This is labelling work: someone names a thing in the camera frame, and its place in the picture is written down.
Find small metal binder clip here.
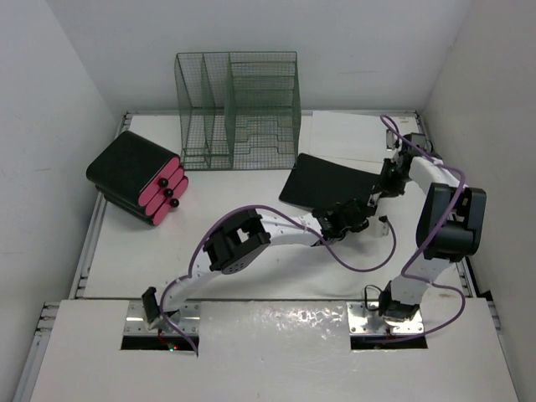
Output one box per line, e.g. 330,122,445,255
385,129,397,151

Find white paper sheet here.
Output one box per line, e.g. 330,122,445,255
309,111,395,162

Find black pink drawer unit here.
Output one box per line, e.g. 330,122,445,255
85,131,188,226

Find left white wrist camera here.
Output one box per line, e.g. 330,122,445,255
374,215,390,238

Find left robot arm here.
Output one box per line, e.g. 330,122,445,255
142,200,373,330

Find aluminium table edge rail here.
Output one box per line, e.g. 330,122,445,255
113,111,134,138

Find black clipboard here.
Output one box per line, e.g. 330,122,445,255
279,153,379,210

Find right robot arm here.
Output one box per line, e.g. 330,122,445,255
373,157,487,322

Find white front cover board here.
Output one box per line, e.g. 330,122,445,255
32,300,517,401

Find green wire mesh organizer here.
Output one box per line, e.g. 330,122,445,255
174,51,302,171

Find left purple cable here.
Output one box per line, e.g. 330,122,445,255
157,204,398,357

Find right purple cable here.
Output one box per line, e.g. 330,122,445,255
376,114,468,347

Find purple cable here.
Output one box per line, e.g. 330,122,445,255
157,204,398,357
376,114,468,347

